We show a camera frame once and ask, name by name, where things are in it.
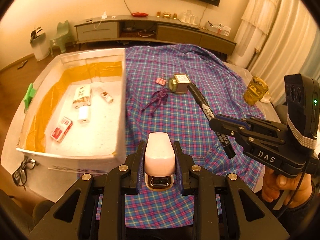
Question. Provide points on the purple action figure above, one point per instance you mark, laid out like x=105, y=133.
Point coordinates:
x=158, y=98

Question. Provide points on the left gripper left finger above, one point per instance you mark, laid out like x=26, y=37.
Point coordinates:
x=134, y=180

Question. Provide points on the clear glass cups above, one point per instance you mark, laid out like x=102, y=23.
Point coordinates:
x=188, y=17

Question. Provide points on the green plastic chair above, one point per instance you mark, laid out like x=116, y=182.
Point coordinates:
x=61, y=38

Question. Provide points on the green phone stand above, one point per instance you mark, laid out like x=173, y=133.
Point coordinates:
x=29, y=95

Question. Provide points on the gold square tin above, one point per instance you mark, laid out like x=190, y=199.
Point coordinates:
x=181, y=82

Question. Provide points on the red tray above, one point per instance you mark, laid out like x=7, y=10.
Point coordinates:
x=139, y=15

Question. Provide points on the white gold tissue pack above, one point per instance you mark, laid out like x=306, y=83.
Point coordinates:
x=82, y=96

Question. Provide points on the gold glass jar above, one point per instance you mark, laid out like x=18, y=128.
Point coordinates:
x=255, y=91

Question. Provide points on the black tracking camera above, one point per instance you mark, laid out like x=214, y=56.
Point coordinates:
x=302, y=98

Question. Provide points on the white power adapter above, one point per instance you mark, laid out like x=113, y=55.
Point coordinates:
x=83, y=114

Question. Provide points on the remote control on floor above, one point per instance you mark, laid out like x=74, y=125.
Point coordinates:
x=22, y=64

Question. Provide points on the white cardboard box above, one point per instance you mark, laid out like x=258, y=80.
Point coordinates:
x=93, y=147

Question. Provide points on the black eyeglasses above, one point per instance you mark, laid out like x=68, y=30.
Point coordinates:
x=19, y=176

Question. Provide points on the pink binder clip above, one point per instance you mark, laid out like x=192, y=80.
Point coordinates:
x=161, y=80

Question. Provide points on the blue plaid cloth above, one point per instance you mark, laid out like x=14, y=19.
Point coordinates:
x=181, y=118

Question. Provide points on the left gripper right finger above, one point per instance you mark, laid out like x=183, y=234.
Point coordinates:
x=182, y=171

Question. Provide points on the black marker pen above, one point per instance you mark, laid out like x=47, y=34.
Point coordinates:
x=205, y=108

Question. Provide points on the white trash bin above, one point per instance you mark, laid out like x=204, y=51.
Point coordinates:
x=39, y=44

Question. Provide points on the red white staples box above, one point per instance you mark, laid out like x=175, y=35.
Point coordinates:
x=62, y=128

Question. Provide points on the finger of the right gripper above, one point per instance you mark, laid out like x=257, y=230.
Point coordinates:
x=231, y=120
x=225, y=128

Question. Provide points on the person's right hand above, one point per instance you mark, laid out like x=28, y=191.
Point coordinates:
x=273, y=184

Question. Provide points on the white pink stapler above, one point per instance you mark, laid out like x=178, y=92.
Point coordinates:
x=159, y=162

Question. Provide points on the grey tv cabinet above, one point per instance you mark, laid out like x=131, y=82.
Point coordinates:
x=151, y=29

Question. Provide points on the green tape roll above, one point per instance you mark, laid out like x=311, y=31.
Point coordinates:
x=172, y=84

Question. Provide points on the white curtain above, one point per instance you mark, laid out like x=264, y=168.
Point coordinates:
x=277, y=38

